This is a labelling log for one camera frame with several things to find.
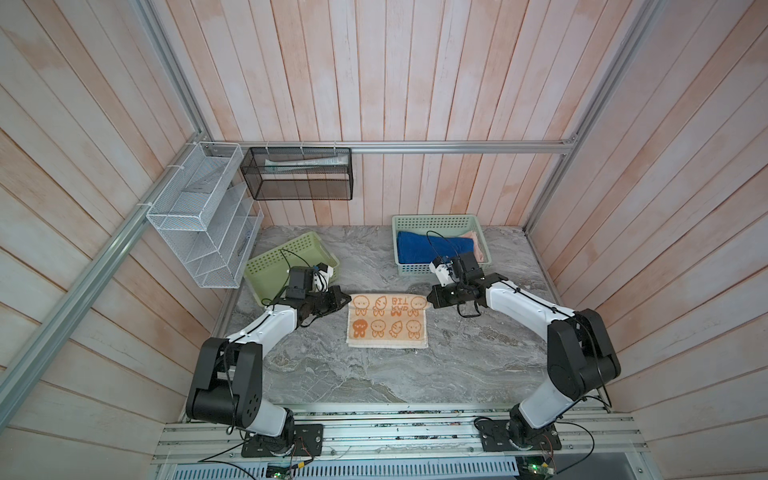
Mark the orange patterned towel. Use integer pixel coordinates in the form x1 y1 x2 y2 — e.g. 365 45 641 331
346 293 430 349

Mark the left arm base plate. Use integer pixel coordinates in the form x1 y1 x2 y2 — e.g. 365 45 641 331
241 423 324 458

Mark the aluminium front rail frame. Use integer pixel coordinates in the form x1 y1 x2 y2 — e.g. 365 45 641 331
150 400 661 479

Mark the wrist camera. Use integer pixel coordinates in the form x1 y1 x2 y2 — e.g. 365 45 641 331
285 263 334 299
429 252 484 287

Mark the white wire mesh shelf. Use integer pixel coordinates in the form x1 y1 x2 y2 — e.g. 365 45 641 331
147 142 264 289

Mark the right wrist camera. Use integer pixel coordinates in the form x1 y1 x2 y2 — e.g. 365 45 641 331
429 252 484 287

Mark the pink towel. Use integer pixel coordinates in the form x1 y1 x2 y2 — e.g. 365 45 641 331
462 231 485 263

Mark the mint green empty basket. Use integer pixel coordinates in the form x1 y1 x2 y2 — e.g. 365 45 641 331
392 214 492 276

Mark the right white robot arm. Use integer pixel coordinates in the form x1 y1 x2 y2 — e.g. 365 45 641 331
427 274 621 432

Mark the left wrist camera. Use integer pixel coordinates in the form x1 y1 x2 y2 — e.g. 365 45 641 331
285 263 334 299

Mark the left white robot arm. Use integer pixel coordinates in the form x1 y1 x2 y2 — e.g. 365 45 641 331
185 286 352 444

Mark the black wire mesh basket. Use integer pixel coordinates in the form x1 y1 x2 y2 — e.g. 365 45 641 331
240 146 354 201

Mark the blue towel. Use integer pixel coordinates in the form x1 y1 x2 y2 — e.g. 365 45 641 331
395 231 475 265

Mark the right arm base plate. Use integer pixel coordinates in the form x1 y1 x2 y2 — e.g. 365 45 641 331
473 417 562 452

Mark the light green towel basket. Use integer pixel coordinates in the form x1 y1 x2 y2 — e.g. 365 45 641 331
244 232 340 305

